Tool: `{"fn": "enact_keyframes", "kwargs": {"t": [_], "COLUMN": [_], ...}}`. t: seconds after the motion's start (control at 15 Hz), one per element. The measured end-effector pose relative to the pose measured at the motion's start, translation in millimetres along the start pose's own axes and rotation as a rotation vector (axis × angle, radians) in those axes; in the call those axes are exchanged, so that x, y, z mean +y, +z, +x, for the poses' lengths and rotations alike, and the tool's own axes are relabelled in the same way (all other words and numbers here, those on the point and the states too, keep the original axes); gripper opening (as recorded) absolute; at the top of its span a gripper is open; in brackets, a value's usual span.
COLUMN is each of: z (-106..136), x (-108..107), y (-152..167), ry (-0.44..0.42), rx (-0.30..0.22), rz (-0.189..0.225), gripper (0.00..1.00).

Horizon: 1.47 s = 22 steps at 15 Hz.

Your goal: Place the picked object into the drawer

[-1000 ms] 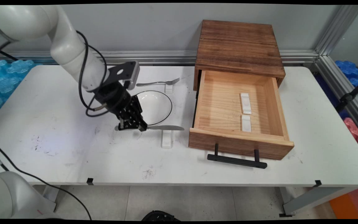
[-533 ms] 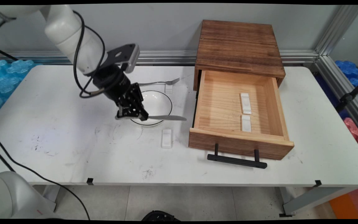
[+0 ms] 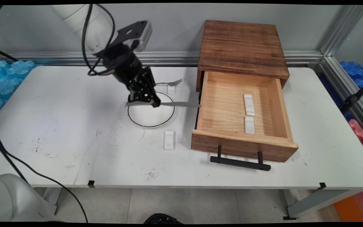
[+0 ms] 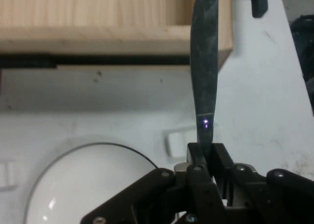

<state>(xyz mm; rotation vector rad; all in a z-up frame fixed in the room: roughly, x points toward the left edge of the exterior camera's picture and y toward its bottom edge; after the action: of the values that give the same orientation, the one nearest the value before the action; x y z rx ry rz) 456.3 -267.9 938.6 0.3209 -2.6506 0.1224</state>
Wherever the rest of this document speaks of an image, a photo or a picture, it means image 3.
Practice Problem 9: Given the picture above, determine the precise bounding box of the aluminium side frame rail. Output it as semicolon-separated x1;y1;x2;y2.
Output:
317;56;363;144

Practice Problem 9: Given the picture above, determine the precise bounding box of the black drawer handle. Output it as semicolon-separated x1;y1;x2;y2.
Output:
210;145;271;172

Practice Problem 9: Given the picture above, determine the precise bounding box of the pink foam piece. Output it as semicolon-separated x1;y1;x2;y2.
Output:
349;119;363;145

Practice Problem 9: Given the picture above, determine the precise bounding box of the silver fork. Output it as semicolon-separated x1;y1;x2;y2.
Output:
155;79;183;87

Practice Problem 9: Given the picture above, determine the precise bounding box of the grey table leg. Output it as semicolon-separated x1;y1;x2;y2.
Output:
43;188;62;215
283;189;363;220

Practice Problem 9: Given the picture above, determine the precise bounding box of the orange box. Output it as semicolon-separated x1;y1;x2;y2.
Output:
333;189;363;222

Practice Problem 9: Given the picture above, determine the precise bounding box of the black round floor object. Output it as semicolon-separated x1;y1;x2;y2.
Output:
144;213;183;224

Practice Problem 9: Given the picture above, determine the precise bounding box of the white plate with black rim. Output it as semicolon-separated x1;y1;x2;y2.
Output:
128;91;175;128

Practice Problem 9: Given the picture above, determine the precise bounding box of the upright aluminium frame post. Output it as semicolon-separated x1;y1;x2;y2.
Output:
320;5;363;58

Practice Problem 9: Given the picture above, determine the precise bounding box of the horizontal aluminium frame rail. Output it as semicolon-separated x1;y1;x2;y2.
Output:
0;50;324;67

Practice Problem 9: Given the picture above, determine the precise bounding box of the black cable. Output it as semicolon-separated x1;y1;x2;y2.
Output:
0;4;108;223
0;4;116;76

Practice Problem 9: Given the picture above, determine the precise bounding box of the blue foam padding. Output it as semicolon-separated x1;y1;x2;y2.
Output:
339;61;363;106
0;60;43;121

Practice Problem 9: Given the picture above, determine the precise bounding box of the dark wooden cabinet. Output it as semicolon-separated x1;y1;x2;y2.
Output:
196;20;290;92

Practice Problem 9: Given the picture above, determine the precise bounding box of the black stand pole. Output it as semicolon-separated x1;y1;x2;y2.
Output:
339;76;363;114

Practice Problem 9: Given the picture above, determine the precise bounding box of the light wooden drawer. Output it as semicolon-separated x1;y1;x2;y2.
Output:
191;71;298;163

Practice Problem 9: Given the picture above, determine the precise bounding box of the silver table knife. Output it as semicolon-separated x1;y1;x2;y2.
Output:
125;100;202;108

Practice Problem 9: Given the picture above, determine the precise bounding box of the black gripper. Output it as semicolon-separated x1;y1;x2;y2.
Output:
102;44;162;108

